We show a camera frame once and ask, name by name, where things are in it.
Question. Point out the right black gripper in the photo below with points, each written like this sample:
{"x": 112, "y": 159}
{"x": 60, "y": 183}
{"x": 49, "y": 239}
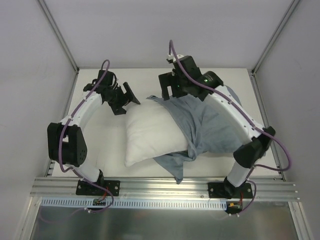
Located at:
{"x": 169, "y": 81}

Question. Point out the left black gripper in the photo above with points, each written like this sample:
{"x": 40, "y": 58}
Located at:
{"x": 122, "y": 99}

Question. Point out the white pillow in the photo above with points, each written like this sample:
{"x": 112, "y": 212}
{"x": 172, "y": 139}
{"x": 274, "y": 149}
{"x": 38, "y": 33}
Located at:
{"x": 151, "y": 132}

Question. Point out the grey-blue pillowcase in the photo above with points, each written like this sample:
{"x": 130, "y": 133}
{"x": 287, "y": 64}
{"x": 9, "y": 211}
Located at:
{"x": 203, "y": 127}

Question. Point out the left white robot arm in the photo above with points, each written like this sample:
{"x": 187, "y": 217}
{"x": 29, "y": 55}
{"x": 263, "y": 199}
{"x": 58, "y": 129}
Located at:
{"x": 66, "y": 142}

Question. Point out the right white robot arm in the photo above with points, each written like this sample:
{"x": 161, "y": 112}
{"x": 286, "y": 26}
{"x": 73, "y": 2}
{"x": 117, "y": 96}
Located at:
{"x": 255, "y": 138}

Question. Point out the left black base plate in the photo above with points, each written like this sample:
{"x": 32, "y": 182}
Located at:
{"x": 85, "y": 188}

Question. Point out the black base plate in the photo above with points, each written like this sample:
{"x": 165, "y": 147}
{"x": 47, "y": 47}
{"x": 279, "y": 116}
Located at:
{"x": 85, "y": 188}
{"x": 224, "y": 190}

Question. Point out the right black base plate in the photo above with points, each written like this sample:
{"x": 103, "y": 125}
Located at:
{"x": 224, "y": 190}

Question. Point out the left aluminium frame post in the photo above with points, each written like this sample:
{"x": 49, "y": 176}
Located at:
{"x": 57, "y": 33}

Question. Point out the white slotted cable duct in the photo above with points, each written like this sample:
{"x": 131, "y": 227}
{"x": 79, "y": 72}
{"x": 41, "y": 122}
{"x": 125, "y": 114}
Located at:
{"x": 122, "y": 203}

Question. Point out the aluminium mounting rail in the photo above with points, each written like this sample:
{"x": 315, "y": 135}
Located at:
{"x": 165, "y": 188}

